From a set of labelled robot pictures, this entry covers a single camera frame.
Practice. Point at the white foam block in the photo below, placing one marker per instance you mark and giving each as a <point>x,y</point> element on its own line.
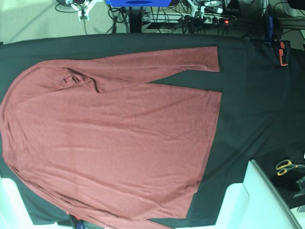
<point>13,214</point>
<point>255,204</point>

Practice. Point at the orange and black clamp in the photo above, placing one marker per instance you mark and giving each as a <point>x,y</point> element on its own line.
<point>284,53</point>

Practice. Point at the white foam block left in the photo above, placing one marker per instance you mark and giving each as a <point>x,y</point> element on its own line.
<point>13,214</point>

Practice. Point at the white foam block right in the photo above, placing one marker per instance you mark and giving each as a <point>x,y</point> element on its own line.
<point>255,204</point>

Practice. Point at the yellow-handled scissors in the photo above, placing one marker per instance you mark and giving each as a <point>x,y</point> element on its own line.
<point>285,166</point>

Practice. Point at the blue plastic bin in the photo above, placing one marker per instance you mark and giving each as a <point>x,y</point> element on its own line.
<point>138,3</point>

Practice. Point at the black metal bracket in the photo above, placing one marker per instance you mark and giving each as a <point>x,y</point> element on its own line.
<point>301,185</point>

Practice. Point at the red long-sleeve T-shirt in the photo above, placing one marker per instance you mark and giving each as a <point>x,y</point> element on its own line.
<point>101,140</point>

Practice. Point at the blue clamp on frame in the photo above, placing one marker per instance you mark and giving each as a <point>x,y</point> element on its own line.
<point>269,30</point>

